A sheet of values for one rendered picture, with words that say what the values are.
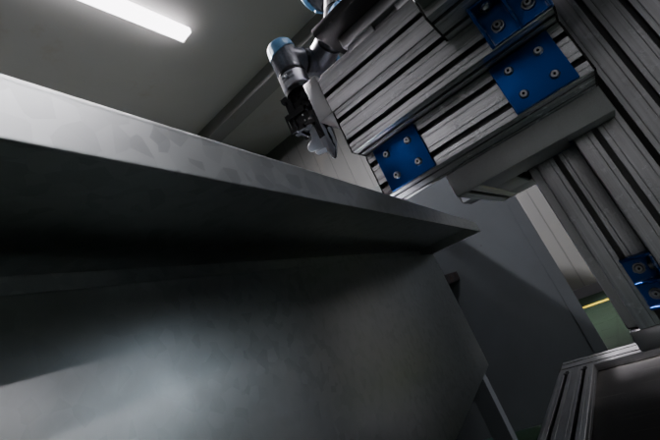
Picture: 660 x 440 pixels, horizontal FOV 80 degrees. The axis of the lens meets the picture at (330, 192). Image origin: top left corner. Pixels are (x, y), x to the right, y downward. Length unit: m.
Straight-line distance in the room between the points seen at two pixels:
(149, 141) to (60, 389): 0.18
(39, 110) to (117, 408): 0.22
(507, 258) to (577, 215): 0.83
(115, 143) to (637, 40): 0.76
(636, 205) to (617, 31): 0.28
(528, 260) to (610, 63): 0.96
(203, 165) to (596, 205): 0.71
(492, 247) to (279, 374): 1.28
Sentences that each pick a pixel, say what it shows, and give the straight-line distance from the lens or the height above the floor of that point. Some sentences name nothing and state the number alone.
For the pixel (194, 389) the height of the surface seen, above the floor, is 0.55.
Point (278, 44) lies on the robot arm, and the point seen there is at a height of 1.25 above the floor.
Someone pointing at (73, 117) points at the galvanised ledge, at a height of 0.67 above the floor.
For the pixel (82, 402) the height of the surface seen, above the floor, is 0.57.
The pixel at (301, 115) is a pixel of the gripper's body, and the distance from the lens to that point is 0.98.
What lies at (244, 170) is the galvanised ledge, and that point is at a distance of 0.26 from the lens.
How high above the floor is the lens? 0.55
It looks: 18 degrees up
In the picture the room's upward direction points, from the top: 24 degrees counter-clockwise
